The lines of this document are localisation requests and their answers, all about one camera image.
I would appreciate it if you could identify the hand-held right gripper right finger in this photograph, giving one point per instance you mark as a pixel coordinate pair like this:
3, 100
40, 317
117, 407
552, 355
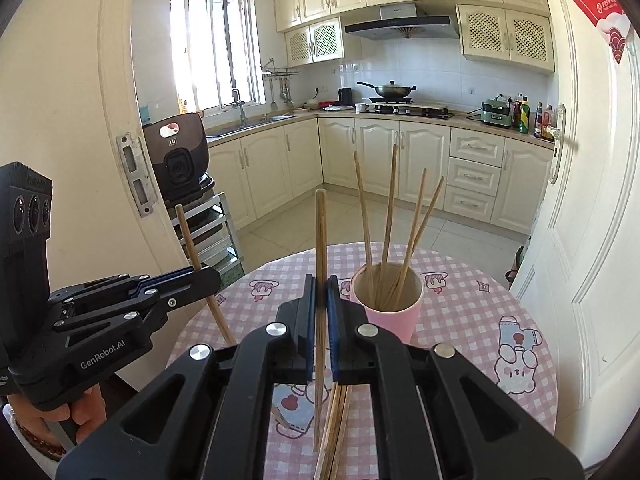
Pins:
332, 320

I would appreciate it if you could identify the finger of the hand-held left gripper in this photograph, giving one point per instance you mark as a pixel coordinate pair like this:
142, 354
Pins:
190, 292
170, 276

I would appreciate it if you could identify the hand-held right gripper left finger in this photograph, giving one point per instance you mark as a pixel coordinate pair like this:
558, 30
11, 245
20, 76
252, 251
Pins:
307, 320

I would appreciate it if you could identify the brown wooden chopstick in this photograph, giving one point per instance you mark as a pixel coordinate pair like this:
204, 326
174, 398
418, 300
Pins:
321, 240
362, 205
390, 200
429, 210
187, 240
415, 220

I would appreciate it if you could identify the pink cup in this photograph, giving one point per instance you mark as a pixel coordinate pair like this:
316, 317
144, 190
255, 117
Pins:
395, 322

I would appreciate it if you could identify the bunch of wooden chopsticks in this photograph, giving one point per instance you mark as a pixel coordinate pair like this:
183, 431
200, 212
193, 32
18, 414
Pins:
335, 435

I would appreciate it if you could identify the person's left hand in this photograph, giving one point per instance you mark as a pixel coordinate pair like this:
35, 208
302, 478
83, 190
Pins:
87, 410

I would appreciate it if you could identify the metal storage rack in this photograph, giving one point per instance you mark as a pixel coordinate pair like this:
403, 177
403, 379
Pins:
220, 240

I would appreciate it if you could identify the metal strike plate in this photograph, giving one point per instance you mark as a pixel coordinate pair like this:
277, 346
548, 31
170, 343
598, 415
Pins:
132, 175

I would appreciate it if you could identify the black air fryer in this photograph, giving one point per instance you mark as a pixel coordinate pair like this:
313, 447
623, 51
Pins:
175, 160

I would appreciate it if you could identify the pink checked tablecloth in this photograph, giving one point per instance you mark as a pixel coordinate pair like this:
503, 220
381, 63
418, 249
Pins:
465, 320

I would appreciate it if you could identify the cream lower cabinets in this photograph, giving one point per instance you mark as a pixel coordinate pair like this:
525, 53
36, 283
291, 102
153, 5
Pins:
380, 160

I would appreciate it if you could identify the steel sink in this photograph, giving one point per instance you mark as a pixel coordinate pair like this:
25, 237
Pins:
255, 124

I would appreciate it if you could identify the cream drawer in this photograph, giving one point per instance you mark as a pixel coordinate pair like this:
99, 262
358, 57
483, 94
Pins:
470, 203
477, 147
474, 176

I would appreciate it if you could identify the steel faucet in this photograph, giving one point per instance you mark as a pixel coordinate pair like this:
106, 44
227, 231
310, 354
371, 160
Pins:
241, 107

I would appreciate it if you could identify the red dish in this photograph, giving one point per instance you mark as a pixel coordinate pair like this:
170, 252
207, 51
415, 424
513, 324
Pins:
329, 104

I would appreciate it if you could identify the black kettle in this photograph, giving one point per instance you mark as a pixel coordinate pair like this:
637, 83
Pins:
345, 96

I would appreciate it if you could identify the gas stove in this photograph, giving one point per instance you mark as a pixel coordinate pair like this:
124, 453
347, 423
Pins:
415, 109

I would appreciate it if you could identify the window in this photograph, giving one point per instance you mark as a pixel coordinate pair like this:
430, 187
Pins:
220, 50

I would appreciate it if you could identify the wok with lid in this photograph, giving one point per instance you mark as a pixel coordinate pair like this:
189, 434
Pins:
392, 91

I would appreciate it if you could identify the green cooking appliance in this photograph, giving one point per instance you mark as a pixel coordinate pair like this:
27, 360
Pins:
496, 114

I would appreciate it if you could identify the white door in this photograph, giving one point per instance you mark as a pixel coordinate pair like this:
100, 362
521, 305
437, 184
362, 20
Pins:
585, 210

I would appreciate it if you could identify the small lattice door cabinet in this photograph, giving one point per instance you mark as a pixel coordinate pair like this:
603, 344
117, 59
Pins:
315, 40

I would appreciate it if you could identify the green yellow bottle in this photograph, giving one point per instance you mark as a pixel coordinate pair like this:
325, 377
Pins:
524, 117

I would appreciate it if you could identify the dark sauce bottle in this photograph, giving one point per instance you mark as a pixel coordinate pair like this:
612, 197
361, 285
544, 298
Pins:
538, 121

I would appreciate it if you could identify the red label bottle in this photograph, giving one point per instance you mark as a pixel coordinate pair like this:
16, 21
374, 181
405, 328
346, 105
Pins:
549, 122

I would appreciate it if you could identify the range hood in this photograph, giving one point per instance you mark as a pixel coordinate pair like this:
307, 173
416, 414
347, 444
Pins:
400, 25

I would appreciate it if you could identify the wide lattice door cabinet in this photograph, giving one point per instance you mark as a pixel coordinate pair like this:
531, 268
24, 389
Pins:
505, 37

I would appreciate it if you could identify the red door poster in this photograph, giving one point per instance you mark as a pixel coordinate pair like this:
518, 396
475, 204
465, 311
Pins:
600, 0

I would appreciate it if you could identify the wall utensil rack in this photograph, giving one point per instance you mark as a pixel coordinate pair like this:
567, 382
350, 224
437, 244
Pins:
280, 77

